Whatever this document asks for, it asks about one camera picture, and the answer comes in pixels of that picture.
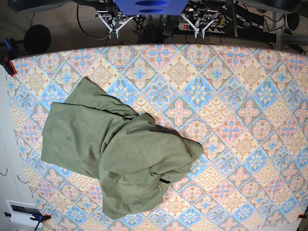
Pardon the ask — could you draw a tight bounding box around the green t-shirt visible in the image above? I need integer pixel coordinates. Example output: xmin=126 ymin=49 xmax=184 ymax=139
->
xmin=41 ymin=78 xmax=203 ymax=219

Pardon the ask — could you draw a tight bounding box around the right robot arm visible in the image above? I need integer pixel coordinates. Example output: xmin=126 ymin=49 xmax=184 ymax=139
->
xmin=95 ymin=0 xmax=134 ymax=39

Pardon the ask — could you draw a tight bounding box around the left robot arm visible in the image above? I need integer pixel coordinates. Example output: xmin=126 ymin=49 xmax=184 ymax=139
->
xmin=178 ymin=0 xmax=227 ymax=39

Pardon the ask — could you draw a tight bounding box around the patterned tablecloth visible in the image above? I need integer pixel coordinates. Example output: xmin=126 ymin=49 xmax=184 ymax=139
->
xmin=5 ymin=45 xmax=308 ymax=231

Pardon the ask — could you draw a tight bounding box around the white power strip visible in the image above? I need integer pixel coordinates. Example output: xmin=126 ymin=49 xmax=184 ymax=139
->
xmin=178 ymin=21 xmax=221 ymax=32

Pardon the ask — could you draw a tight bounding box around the black round stool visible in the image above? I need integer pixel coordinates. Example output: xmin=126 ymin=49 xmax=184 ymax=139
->
xmin=24 ymin=25 xmax=51 ymax=54

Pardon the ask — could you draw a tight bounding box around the blue clamp lower left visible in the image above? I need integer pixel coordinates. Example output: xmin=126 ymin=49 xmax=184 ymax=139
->
xmin=4 ymin=211 xmax=51 ymax=228

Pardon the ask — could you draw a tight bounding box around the blue clamp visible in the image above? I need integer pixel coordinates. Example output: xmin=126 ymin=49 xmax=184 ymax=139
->
xmin=4 ymin=211 xmax=51 ymax=228
xmin=0 ymin=38 xmax=17 ymax=77

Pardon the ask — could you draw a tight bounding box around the blue clamp upper left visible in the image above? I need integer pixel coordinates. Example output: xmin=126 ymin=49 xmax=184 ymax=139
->
xmin=0 ymin=38 xmax=17 ymax=77

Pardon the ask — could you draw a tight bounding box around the orange clamp lower right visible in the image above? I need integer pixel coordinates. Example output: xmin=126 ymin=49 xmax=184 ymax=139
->
xmin=298 ymin=214 xmax=307 ymax=219

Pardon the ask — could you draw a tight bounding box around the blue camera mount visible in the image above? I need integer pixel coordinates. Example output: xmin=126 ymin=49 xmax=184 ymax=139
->
xmin=114 ymin=0 xmax=189 ymax=15

